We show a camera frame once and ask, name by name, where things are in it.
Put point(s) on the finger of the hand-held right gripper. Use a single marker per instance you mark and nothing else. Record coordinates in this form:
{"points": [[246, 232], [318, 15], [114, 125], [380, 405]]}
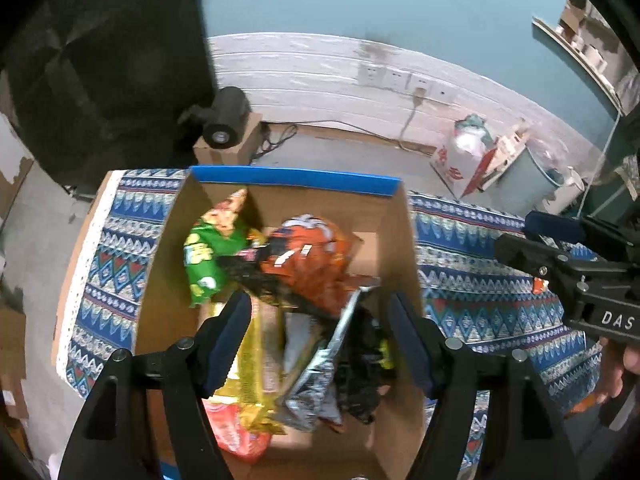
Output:
{"points": [[552, 226], [530, 255]]}

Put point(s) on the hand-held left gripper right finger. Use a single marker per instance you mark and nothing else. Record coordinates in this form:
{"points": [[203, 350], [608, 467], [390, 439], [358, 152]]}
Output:
{"points": [[411, 342]]}

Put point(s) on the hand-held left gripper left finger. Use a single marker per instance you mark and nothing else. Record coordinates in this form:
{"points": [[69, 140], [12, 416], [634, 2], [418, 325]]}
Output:
{"points": [[225, 332]]}

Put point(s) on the black snack packet yellow label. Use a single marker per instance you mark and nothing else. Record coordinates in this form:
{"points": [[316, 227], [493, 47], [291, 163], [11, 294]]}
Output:
{"points": [[360, 375]]}

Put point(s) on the green snack packet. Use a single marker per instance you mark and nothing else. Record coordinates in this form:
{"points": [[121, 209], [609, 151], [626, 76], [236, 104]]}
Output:
{"points": [[205, 255]]}

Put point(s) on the cardboard box with blue rim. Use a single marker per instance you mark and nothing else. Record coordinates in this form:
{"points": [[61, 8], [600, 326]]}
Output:
{"points": [[165, 270]]}

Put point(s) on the silver foil snack packet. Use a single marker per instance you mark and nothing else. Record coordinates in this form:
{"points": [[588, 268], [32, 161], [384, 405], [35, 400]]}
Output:
{"points": [[310, 385]]}

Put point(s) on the red snack packet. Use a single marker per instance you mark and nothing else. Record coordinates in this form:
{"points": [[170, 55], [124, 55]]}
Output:
{"points": [[235, 435]]}

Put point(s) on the orange and black snack packet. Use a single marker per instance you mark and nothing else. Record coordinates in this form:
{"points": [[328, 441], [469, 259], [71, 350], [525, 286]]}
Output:
{"points": [[310, 260]]}

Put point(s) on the person's right hand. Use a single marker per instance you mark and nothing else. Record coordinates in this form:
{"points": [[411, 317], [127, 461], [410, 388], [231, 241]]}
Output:
{"points": [[612, 372]]}

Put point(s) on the small orange packet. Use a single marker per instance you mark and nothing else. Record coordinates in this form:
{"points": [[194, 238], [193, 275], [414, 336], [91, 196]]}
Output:
{"points": [[541, 286], [584, 404]]}

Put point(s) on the white plastic item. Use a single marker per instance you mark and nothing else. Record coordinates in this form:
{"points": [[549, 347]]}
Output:
{"points": [[567, 185]]}

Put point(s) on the grey-green bin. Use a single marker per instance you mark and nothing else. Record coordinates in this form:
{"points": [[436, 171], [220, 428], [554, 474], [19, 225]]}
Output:
{"points": [[525, 180]]}

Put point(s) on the blue patterned tablecloth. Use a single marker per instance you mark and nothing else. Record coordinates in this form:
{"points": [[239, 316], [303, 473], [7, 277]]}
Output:
{"points": [[460, 280]]}

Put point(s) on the white and red carton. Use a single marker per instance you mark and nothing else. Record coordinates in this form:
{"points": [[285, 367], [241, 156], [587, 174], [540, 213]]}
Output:
{"points": [[457, 165]]}

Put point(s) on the green plush item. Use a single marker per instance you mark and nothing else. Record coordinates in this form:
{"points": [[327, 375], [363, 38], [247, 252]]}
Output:
{"points": [[475, 127]]}

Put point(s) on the small cardboard box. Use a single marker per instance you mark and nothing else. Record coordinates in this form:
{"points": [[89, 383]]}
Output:
{"points": [[247, 145]]}

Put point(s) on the cardboard sheet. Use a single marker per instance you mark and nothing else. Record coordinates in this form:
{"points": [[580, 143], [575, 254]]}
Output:
{"points": [[11, 360]]}

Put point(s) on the dark panel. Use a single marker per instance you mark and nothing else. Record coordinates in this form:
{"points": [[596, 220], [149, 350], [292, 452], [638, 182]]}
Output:
{"points": [[100, 60]]}

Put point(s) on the wall shelf with boxes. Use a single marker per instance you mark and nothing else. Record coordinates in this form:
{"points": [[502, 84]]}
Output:
{"points": [[590, 35]]}

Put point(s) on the white wall sockets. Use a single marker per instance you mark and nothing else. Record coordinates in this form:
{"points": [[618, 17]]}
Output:
{"points": [[400, 80]]}

